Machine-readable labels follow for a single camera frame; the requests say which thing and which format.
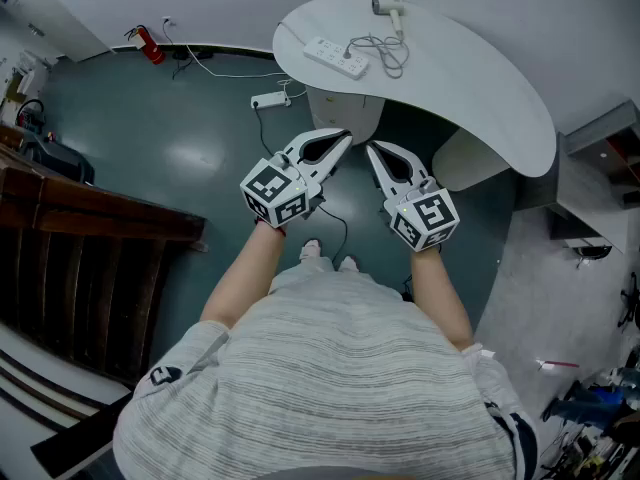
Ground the white hair dryer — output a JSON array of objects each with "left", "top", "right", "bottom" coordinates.
[{"left": 370, "top": 0, "right": 406, "bottom": 37}]

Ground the black wall socket cable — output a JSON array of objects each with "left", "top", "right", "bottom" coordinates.
[{"left": 161, "top": 19, "right": 214, "bottom": 80}]

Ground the white power strip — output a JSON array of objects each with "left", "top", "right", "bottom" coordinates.
[{"left": 302, "top": 35, "right": 372, "bottom": 82}]

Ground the long white floor cable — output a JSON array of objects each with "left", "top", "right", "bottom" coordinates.
[{"left": 183, "top": 41, "right": 307, "bottom": 100}]

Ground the grey striped shirt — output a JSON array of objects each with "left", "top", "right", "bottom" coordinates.
[{"left": 112, "top": 266, "right": 539, "bottom": 480}]

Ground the grey shelf unit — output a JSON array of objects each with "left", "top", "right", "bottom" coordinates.
[{"left": 548, "top": 99, "right": 640, "bottom": 255}]

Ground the black case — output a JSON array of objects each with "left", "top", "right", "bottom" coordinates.
[{"left": 18, "top": 131, "right": 96, "bottom": 186}]

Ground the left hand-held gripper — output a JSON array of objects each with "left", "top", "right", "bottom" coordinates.
[{"left": 239, "top": 127, "right": 354, "bottom": 229}]

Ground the pink stick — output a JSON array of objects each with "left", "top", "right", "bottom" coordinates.
[{"left": 536, "top": 359, "right": 581, "bottom": 374}]

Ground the thin white cable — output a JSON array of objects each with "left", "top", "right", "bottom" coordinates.
[{"left": 276, "top": 20, "right": 312, "bottom": 46}]

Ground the pile of tools and cables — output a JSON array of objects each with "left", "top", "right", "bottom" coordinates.
[{"left": 539, "top": 345, "right": 640, "bottom": 480}]

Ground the white table drawer cabinet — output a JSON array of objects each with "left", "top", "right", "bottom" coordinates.
[{"left": 305, "top": 84, "right": 387, "bottom": 147}]

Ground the white table support panel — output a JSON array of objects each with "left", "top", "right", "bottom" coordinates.
[{"left": 431, "top": 126, "right": 512, "bottom": 193}]

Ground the grey hair dryer cable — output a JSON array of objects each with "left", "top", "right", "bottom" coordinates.
[{"left": 344, "top": 30, "right": 411, "bottom": 80}]

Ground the small white floor socket strip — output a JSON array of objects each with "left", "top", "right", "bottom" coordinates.
[{"left": 250, "top": 91, "right": 293, "bottom": 111}]

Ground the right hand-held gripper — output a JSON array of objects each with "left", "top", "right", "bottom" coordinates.
[{"left": 364, "top": 140, "right": 461, "bottom": 253}]

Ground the person's left forearm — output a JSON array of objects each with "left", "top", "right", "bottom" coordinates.
[{"left": 199, "top": 221, "right": 287, "bottom": 330}]

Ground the black hose coil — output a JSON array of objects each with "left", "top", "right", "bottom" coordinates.
[{"left": 16, "top": 98, "right": 47, "bottom": 130}]

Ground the person's right forearm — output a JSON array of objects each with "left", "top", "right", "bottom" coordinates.
[{"left": 408, "top": 246, "right": 475, "bottom": 353}]

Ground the black strap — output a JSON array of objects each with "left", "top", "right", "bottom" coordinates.
[{"left": 29, "top": 405, "right": 124, "bottom": 480}]

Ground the red fire extinguisher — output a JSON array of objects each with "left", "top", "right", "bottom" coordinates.
[{"left": 123, "top": 23, "right": 168, "bottom": 66}]

